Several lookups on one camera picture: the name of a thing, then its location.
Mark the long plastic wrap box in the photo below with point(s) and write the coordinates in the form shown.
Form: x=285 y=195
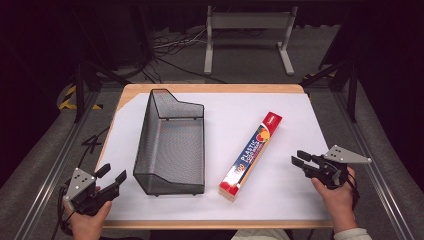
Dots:
x=251 y=156

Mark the person's left hand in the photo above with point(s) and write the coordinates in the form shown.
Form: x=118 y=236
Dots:
x=88 y=220

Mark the black tripod stand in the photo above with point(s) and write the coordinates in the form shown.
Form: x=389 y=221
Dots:
x=83 y=73
x=346 y=76

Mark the yellow black striped tape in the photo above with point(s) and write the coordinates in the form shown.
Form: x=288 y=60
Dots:
x=71 y=100

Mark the aluminium rail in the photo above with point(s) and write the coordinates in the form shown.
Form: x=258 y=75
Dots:
x=53 y=166
x=373 y=166

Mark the grey metal stand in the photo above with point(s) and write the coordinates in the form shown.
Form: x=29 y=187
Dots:
x=250 y=21

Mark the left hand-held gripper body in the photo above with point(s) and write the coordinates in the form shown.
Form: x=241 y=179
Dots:
x=80 y=190

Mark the person's right hand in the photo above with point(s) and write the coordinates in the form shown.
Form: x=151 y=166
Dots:
x=336 y=200

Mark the black mesh metal basket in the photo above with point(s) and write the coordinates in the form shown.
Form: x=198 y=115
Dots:
x=171 y=143

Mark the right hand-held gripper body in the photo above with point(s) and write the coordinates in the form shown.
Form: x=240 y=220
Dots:
x=333 y=165

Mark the white paper sheet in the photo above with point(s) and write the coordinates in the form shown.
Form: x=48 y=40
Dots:
x=213 y=186

